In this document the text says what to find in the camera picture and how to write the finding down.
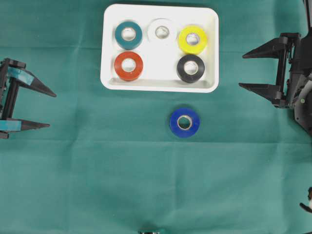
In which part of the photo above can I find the teal tape roll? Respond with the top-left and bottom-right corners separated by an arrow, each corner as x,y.
115,21 -> 142,50

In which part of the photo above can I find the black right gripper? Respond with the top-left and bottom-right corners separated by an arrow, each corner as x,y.
238,33 -> 312,109

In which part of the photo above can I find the yellow tape roll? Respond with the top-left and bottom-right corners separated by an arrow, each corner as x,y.
178,25 -> 208,55

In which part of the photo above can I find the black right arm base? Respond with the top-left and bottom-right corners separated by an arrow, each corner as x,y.
294,80 -> 312,136

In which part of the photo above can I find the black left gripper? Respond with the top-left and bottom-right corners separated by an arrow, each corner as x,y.
0,58 -> 57,139

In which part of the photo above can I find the red tape roll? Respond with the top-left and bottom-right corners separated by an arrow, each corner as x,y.
114,52 -> 143,81

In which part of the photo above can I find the black tape roll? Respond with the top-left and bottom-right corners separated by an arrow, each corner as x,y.
177,54 -> 205,83

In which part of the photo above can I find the white plastic case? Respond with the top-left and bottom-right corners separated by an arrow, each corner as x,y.
100,3 -> 219,93

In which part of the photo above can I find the green table cloth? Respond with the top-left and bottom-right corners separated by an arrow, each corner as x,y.
0,0 -> 312,234

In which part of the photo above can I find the blue tape roll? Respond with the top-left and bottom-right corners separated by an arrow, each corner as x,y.
169,108 -> 200,138

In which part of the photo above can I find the white tape roll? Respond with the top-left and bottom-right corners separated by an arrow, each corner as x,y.
147,19 -> 177,44

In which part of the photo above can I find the black bottom camera mount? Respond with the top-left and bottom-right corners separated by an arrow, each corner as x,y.
137,228 -> 167,234

